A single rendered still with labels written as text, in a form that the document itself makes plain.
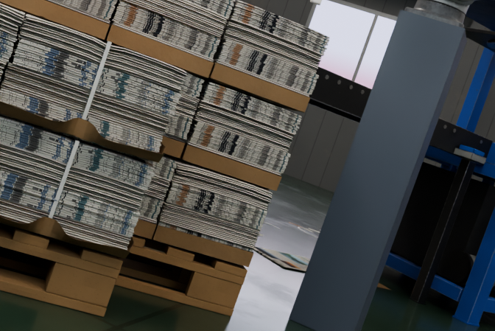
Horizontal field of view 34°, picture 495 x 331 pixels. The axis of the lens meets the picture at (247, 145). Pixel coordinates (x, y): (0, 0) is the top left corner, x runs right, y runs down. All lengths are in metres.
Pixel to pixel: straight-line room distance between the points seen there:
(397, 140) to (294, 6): 7.14
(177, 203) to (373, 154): 0.63
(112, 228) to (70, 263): 0.12
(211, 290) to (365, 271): 0.48
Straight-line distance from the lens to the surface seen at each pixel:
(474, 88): 4.72
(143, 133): 1.82
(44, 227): 1.84
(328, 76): 3.00
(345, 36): 9.27
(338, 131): 9.16
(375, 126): 2.43
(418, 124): 2.42
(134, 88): 1.81
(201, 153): 2.15
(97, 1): 2.10
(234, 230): 2.22
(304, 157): 9.22
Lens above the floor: 0.56
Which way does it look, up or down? 2 degrees down
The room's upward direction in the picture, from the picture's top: 20 degrees clockwise
